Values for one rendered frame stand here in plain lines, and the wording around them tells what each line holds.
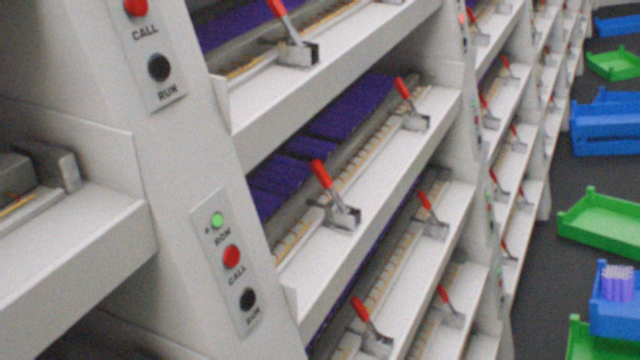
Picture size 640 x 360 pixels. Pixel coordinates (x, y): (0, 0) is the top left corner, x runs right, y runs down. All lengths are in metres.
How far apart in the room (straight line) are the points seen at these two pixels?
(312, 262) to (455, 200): 0.49
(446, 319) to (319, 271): 0.51
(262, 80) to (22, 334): 0.31
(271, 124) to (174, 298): 0.17
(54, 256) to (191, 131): 0.13
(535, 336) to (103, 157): 1.32
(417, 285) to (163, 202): 0.54
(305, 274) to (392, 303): 0.27
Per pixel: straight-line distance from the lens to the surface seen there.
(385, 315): 0.82
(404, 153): 0.80
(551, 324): 1.59
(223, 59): 0.55
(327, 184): 0.63
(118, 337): 0.54
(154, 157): 0.39
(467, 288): 1.15
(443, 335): 1.06
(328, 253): 0.62
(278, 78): 0.55
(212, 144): 0.43
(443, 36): 0.99
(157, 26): 0.40
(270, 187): 0.69
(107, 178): 0.40
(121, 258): 0.39
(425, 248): 0.93
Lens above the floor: 1.10
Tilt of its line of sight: 23 degrees down
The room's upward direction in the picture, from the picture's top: 14 degrees counter-clockwise
